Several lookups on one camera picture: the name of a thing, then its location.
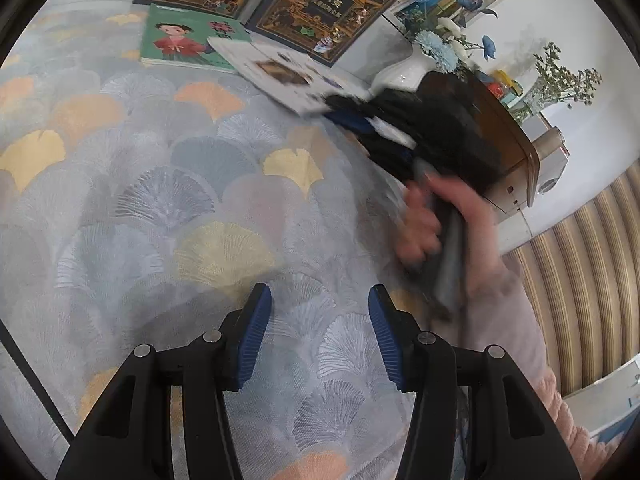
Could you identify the person's right hand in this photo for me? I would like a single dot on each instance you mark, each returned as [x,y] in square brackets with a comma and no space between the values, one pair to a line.
[425,230]

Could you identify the beige striped sofa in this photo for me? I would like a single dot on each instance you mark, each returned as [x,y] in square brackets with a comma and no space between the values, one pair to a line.
[575,285]

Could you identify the brown wooden cabinet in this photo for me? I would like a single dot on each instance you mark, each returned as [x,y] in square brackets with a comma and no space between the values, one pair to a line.
[510,135]

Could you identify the white illustrated paperback book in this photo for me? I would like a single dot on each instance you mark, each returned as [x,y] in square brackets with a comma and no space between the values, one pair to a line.
[260,57]

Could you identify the green book with girl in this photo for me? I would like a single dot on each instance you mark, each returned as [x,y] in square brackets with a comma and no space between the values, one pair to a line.
[170,42]

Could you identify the white appliance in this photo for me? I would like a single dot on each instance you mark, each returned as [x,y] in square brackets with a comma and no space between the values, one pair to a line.
[550,160]

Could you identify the white ribbed vase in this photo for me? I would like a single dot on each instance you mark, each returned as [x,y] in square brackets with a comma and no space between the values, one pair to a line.
[400,72]

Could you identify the colourful jar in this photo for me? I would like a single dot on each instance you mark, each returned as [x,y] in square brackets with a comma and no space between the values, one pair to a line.
[505,82]

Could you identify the glass vase with green sprigs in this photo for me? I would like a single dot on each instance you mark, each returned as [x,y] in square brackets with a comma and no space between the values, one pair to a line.
[565,75]

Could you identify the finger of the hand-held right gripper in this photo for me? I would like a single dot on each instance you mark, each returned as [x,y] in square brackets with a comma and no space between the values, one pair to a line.
[390,155]
[360,120]

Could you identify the blue and white artificial flowers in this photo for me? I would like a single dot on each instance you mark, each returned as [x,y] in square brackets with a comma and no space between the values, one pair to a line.
[435,45]

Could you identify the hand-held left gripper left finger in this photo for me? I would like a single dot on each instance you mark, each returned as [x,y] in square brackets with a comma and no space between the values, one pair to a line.
[252,340]

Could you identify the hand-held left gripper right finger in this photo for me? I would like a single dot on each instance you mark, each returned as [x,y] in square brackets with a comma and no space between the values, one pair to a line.
[387,345]

